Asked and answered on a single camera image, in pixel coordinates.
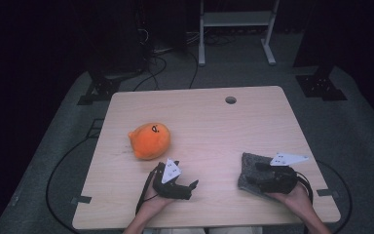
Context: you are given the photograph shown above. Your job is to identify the looped black background cable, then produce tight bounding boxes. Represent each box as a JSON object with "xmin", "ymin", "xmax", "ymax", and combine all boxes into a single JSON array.
[{"xmin": 132, "ymin": 55, "xmax": 168, "ymax": 92}]

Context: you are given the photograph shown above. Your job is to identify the straight black background cable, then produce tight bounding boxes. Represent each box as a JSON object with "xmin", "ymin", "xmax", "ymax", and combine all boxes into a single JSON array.
[{"xmin": 188, "ymin": 52, "xmax": 200, "ymax": 90}]

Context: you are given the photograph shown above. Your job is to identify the grey cloth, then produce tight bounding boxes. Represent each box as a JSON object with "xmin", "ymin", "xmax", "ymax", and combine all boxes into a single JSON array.
[{"xmin": 237, "ymin": 151, "xmax": 277, "ymax": 199}]

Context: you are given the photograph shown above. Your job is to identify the orange plush toy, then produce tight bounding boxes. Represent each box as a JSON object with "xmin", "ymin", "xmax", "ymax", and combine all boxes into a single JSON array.
[{"xmin": 128, "ymin": 122, "xmax": 171, "ymax": 161}]

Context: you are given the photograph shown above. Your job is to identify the right hand-held gripper cable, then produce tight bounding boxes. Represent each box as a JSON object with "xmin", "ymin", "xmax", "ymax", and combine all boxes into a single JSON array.
[{"xmin": 296, "ymin": 172, "xmax": 315, "ymax": 206}]

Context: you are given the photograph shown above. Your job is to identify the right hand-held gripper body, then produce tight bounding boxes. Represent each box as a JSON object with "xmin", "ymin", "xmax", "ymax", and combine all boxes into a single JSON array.
[{"xmin": 258, "ymin": 152, "xmax": 310, "ymax": 195}]

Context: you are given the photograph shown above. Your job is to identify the black stand base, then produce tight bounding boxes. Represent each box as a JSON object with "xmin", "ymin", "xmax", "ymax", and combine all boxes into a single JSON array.
[
  {"xmin": 77, "ymin": 72, "xmax": 125, "ymax": 106},
  {"xmin": 295, "ymin": 64, "xmax": 349, "ymax": 101}
]

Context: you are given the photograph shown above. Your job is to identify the white metal stand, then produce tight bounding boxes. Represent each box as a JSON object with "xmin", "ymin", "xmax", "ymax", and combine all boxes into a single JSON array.
[{"xmin": 198, "ymin": 0, "xmax": 281, "ymax": 67}]

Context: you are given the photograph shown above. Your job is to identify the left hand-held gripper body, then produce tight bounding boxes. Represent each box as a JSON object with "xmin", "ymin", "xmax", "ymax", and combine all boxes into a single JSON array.
[{"xmin": 151, "ymin": 158, "xmax": 193, "ymax": 201}]

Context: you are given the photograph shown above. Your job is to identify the person's right hand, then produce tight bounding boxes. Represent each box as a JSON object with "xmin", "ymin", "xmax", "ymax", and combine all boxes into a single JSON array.
[{"xmin": 267, "ymin": 183, "xmax": 313, "ymax": 215}]

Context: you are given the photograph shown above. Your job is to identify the person's left hand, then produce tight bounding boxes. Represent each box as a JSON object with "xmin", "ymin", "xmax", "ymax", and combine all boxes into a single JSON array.
[{"xmin": 141, "ymin": 181, "xmax": 176, "ymax": 214}]

